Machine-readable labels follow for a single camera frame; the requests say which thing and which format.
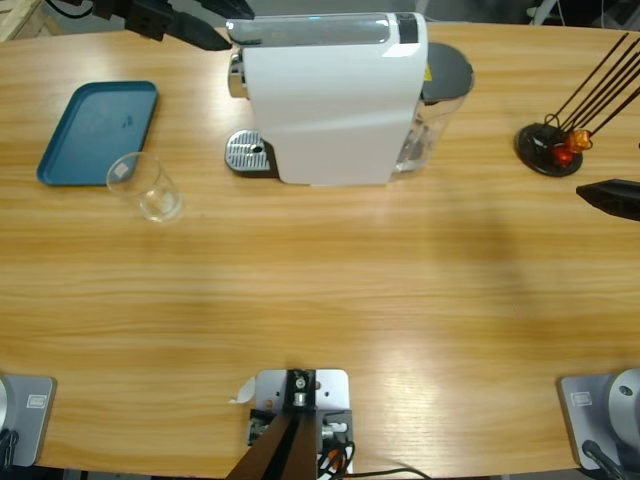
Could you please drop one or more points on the clear water tank grey lid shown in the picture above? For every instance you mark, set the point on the clear water tank grey lid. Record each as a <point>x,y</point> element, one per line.
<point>445,70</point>

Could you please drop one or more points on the wooden pallet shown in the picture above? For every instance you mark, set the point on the wooden pallet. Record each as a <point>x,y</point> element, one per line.
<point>20,17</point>

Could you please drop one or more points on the white tape piece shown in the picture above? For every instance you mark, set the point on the white tape piece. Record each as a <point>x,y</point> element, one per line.
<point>245,391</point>

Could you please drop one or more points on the black capsule holder with rods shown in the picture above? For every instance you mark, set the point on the black capsule holder with rods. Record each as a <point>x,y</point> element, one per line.
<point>537,150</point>

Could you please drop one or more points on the white metal chair frame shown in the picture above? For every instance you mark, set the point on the white metal chair frame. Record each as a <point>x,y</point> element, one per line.
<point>545,12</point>

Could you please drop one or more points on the clear drinking glass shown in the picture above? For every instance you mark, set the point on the clear drinking glass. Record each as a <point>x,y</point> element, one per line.
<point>150,195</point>

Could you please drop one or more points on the orange coffee capsule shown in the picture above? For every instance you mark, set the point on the orange coffee capsule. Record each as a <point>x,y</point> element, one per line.
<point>580,141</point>

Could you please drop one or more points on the grey coffee machine lever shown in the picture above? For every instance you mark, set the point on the grey coffee machine lever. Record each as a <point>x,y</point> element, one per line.
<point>310,32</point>

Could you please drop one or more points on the white capsule coffee machine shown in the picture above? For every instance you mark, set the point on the white capsule coffee machine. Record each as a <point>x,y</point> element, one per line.
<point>325,110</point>

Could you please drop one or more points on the red coffee capsule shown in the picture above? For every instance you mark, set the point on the red coffee capsule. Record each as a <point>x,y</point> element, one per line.
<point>563,154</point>

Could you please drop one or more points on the dark camera post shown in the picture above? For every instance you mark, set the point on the dark camera post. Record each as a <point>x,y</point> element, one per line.
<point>290,445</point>

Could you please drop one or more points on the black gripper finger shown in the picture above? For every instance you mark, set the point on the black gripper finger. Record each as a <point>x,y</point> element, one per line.
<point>230,7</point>
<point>617,197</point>
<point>190,27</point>

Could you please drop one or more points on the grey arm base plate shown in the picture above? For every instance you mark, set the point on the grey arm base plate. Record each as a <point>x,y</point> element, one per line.
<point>585,415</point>
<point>30,415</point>

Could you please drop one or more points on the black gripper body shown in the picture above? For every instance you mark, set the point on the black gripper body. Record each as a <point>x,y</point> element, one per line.
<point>115,7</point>

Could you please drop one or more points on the dark object at right edge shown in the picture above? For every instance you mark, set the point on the dark object at right edge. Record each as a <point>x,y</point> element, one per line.
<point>332,390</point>

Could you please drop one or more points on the teal plastic tray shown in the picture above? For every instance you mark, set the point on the teal plastic tray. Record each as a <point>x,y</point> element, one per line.
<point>95,130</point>

